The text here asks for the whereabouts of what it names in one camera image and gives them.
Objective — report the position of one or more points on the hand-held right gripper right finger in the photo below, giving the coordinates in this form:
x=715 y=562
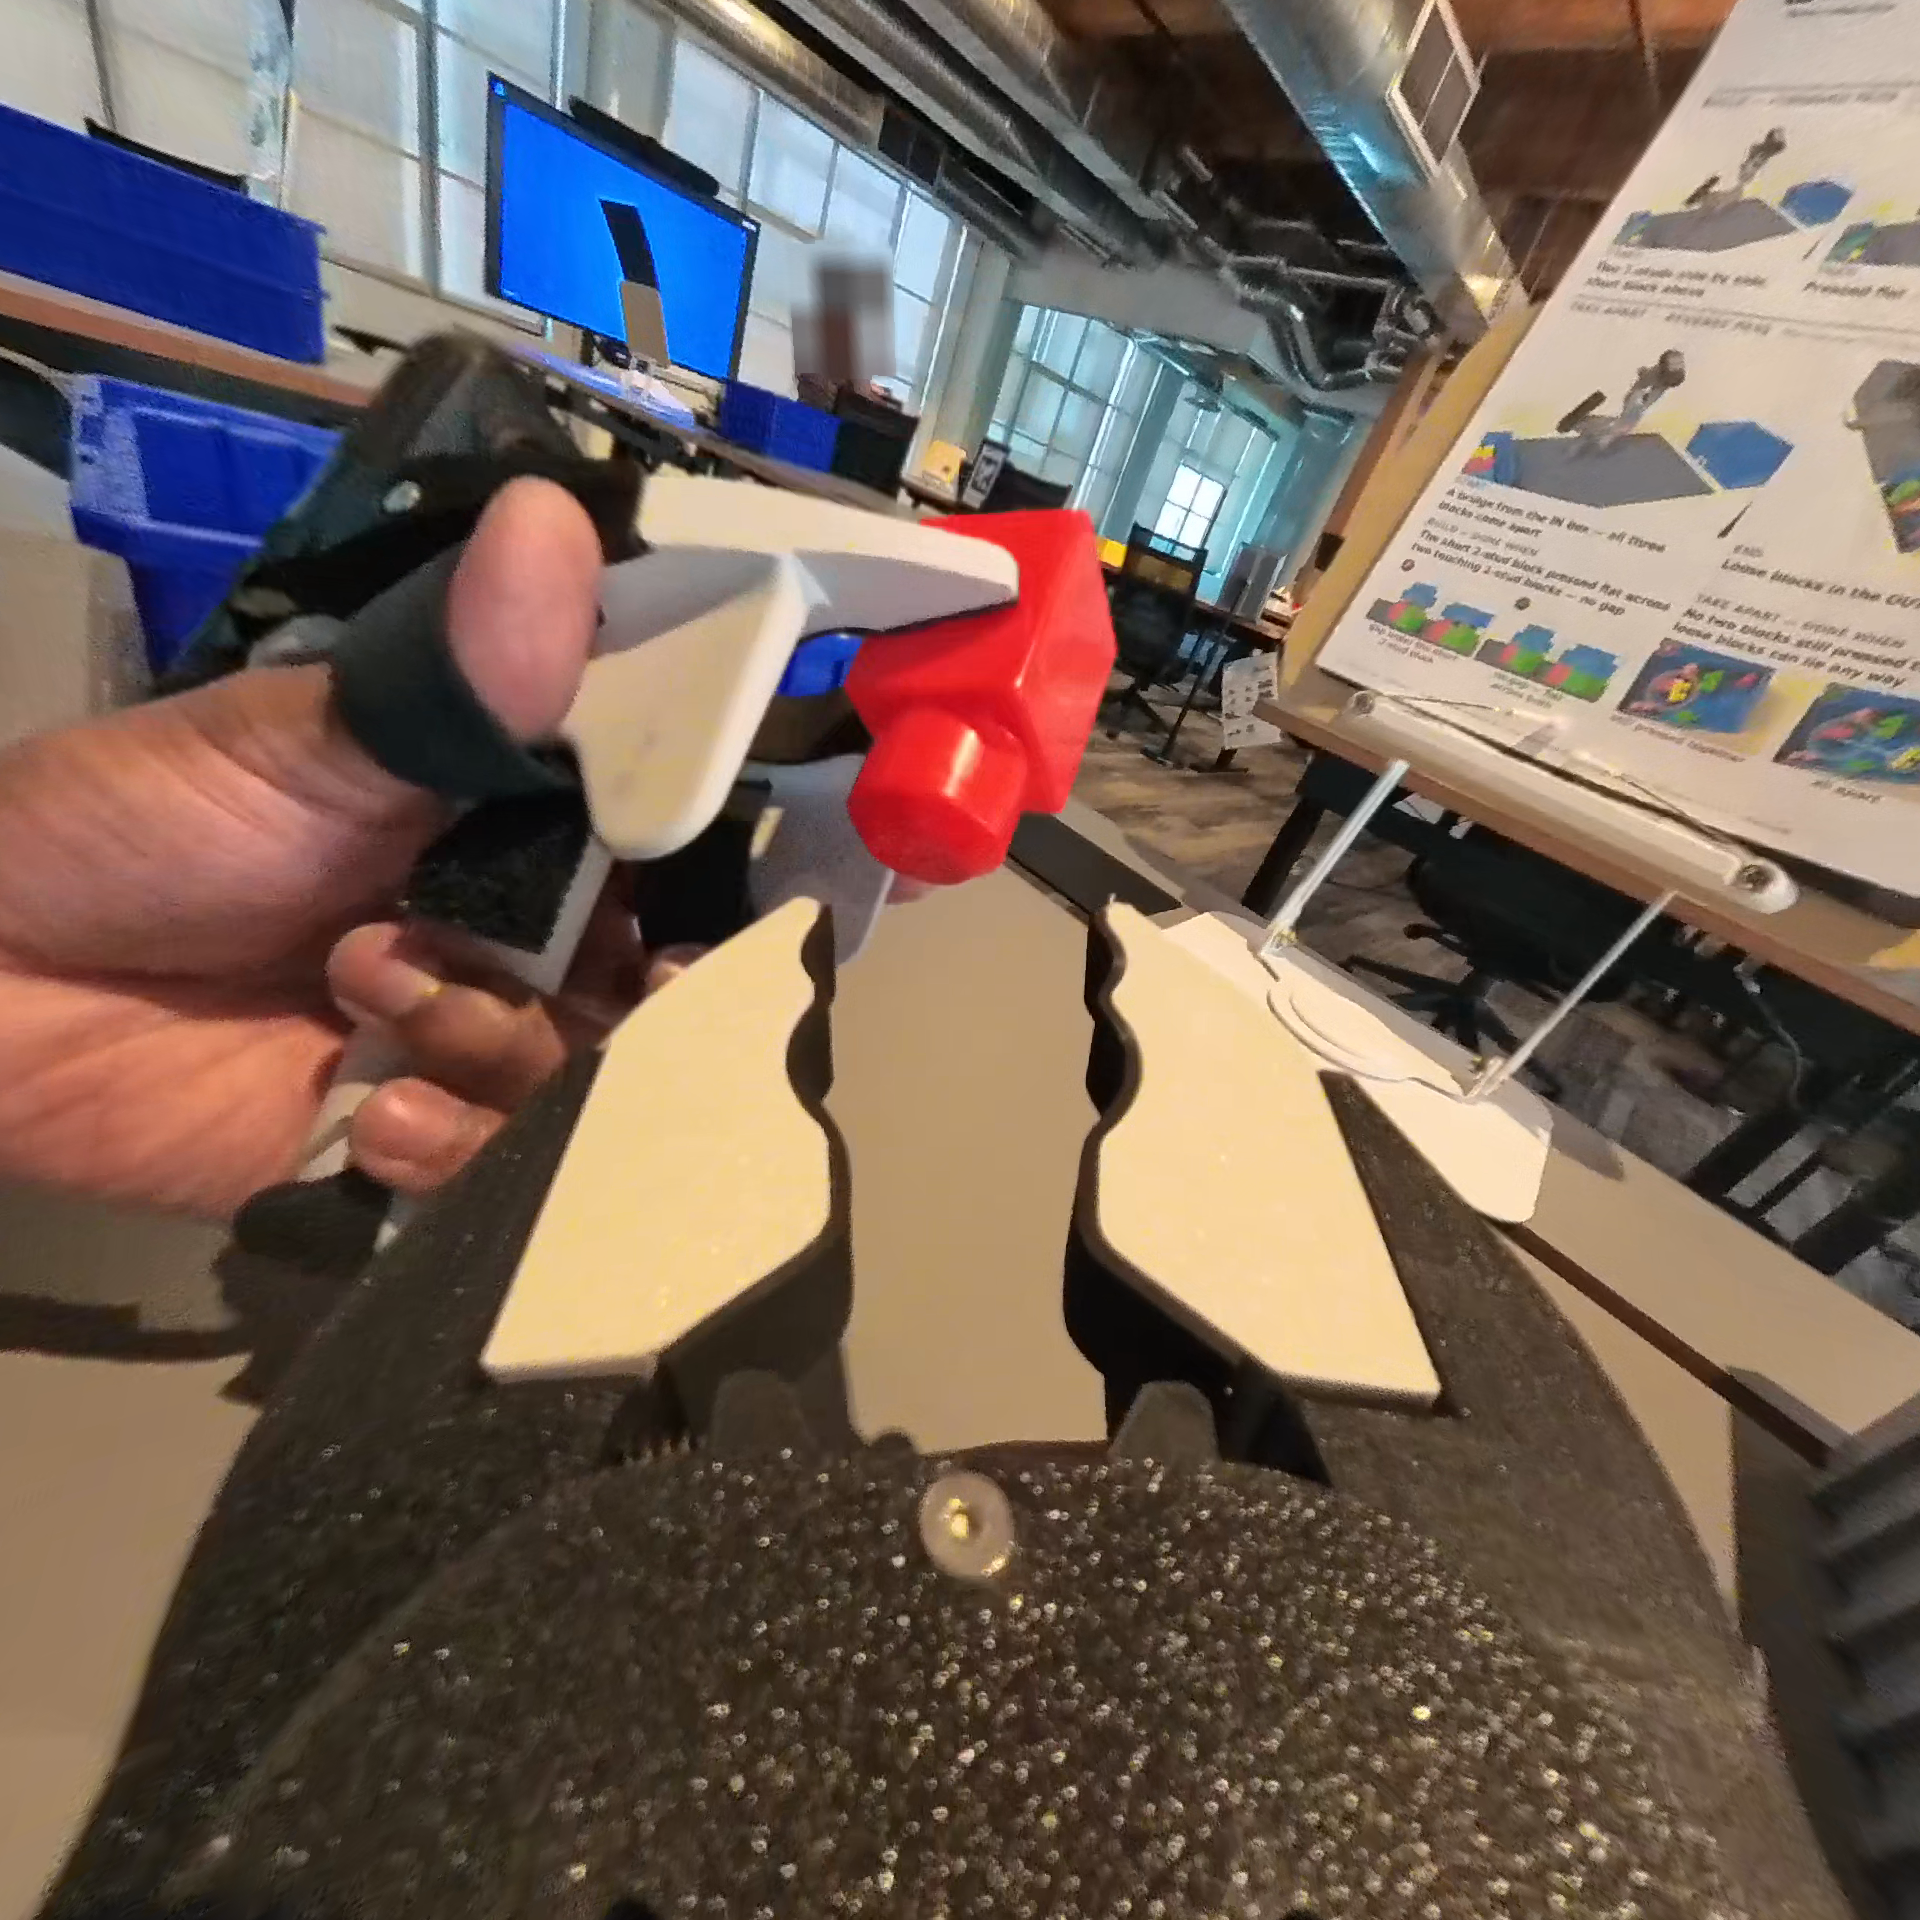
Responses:
x=1247 y=1200

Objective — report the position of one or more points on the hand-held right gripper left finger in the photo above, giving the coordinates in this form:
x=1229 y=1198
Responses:
x=676 y=1200

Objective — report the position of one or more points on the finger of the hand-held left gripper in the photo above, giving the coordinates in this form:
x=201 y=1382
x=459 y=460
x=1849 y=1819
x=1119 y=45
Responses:
x=690 y=705
x=820 y=841

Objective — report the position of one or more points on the red single-stud block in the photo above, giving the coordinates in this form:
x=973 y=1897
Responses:
x=991 y=630

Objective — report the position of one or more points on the person's left hand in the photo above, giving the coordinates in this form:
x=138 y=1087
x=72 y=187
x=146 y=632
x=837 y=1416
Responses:
x=181 y=902

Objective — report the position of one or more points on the computer monitor with blue screen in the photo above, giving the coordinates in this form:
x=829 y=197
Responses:
x=554 y=194

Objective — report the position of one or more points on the long wooden desk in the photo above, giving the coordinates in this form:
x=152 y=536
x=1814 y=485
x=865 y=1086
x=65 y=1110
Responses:
x=181 y=348

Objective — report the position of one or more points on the blue ribbed plastic bin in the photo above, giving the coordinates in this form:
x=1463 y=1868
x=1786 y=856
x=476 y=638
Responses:
x=780 y=428
x=166 y=482
x=152 y=223

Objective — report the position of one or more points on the black office chair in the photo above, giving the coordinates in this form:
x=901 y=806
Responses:
x=1501 y=916
x=1160 y=599

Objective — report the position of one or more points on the printed instruction poster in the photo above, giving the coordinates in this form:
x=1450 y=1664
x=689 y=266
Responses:
x=1696 y=375

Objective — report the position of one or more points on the thin silver ventilation duct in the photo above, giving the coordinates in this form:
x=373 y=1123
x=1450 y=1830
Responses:
x=960 y=91

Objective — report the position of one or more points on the large silver ventilation duct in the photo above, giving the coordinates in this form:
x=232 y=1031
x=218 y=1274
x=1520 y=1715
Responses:
x=1351 y=120

